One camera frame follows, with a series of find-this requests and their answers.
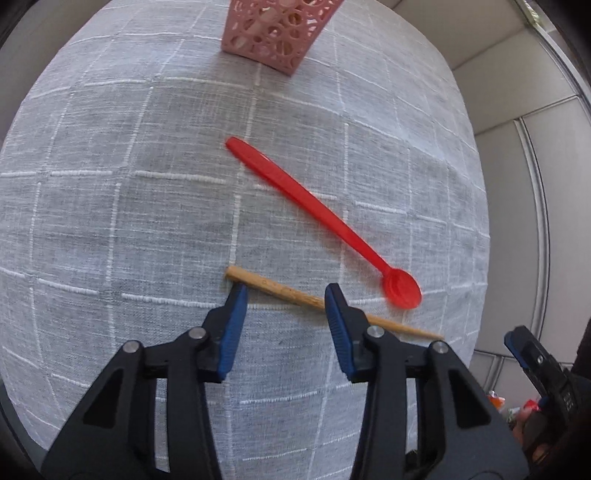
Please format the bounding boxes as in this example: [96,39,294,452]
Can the red plastic spoon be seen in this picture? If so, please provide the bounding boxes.
[225,137,423,310]

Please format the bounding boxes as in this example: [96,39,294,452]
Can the wooden chopstick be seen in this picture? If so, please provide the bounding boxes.
[224,265,444,340]

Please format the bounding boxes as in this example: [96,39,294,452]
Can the white kitchen cabinets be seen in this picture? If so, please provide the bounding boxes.
[391,1,590,406]

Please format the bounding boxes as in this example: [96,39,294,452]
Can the colourful snack bags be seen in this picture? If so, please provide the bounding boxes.
[486,389,541,425]

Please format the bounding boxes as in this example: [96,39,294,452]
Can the grey checked tablecloth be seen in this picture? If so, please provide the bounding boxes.
[0,0,492,480]

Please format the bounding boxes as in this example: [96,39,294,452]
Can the pink perforated utensil holder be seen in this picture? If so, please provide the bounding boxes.
[221,0,342,76]

